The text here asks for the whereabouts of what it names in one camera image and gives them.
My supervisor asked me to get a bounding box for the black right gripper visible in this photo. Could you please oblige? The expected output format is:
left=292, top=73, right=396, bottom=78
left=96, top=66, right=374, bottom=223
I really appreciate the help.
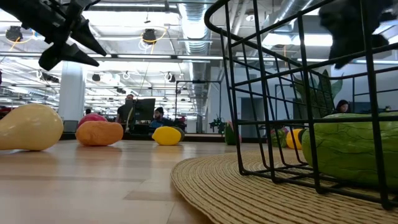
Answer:
left=318, top=0, right=398, bottom=70

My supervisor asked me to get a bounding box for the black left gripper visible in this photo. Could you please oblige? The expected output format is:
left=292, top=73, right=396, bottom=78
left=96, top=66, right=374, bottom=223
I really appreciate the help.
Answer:
left=0, top=0, right=108, bottom=72

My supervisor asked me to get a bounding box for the red apple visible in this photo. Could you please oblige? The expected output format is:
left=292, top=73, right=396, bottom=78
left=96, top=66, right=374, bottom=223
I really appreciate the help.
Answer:
left=77, top=113, right=108, bottom=128

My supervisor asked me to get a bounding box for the black wire basket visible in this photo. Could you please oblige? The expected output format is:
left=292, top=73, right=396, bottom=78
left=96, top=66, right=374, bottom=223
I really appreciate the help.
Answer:
left=204, top=0, right=398, bottom=210

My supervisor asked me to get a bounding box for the orange mango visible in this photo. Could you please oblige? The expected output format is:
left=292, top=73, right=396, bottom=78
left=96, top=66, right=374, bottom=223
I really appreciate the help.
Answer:
left=75, top=120, right=124, bottom=147

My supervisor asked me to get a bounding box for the pale yellow pear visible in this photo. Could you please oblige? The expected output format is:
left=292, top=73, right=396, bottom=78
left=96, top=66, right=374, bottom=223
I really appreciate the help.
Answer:
left=0, top=103, right=65, bottom=152

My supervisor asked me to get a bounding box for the light green cucumber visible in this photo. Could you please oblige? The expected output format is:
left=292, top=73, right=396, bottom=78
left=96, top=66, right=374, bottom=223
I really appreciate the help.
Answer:
left=300, top=112, right=398, bottom=189

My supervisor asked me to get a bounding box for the deep yellow oval fruit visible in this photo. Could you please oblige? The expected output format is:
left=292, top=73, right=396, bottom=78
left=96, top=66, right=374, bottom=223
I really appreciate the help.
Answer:
left=285, top=128, right=307, bottom=150

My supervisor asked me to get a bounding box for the small dark green vegetable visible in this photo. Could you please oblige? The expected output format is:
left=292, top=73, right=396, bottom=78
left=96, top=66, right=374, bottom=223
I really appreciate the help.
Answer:
left=269, top=129, right=289, bottom=148

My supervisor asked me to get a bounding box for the bright yellow lemon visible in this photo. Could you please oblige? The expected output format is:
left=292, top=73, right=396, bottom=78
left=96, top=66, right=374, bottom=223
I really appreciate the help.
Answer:
left=151, top=126, right=182, bottom=146

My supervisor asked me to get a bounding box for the dark green avocado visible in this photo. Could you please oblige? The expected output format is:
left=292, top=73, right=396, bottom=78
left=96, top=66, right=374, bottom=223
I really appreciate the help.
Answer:
left=172, top=126, right=186, bottom=142

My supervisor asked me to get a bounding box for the red watermelon slice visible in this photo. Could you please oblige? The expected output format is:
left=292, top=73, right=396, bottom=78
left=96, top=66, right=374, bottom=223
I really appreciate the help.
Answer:
left=224, top=121, right=243, bottom=146

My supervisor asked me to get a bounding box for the green plant in white pot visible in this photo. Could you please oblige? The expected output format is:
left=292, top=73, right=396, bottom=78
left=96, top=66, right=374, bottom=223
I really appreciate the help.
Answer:
left=294, top=68, right=345, bottom=119

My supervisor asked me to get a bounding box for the white column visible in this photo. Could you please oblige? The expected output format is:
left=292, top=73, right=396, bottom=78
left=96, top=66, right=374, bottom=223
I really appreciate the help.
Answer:
left=58, top=67, right=86, bottom=125

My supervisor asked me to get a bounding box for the person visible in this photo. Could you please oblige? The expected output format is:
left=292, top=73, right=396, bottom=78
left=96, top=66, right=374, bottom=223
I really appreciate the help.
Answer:
left=334, top=99, right=352, bottom=114
left=149, top=106, right=170, bottom=128
left=115, top=94, right=137, bottom=125

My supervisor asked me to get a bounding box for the grey bin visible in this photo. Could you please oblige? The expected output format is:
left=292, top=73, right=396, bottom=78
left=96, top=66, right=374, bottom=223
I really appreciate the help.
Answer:
left=63, top=120, right=79, bottom=134

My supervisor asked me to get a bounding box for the black monitor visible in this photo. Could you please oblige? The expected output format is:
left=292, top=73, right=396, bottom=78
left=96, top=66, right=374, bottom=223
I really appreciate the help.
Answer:
left=126, top=98, right=156, bottom=122

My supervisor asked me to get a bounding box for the black ceiling cord reel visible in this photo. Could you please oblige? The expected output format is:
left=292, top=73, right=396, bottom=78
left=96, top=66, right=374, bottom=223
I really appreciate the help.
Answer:
left=142, top=28, right=157, bottom=45
left=5, top=26, right=23, bottom=43

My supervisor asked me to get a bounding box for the black aluminium table frame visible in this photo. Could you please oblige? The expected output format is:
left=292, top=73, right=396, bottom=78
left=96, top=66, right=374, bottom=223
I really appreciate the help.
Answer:
left=60, top=132, right=268, bottom=143

